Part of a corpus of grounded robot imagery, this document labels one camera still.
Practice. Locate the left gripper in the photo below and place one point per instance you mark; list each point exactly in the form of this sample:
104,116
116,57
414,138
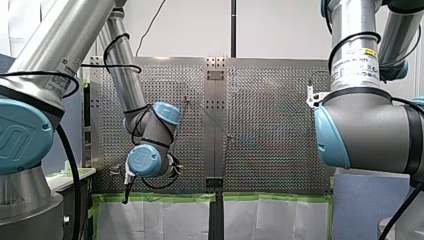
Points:
176,165

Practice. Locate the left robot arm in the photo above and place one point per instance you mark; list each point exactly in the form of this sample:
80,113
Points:
66,33

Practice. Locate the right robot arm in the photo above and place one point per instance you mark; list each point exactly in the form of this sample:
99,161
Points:
366,133

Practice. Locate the connector holder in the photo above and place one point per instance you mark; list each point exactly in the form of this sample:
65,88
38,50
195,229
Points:
116,170

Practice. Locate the side cabinet with pale top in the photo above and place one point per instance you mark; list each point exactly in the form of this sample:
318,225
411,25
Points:
71,176

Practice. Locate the black pole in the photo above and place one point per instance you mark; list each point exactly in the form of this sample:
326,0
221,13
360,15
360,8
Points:
233,26

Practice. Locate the grey board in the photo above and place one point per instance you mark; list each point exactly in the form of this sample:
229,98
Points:
366,206

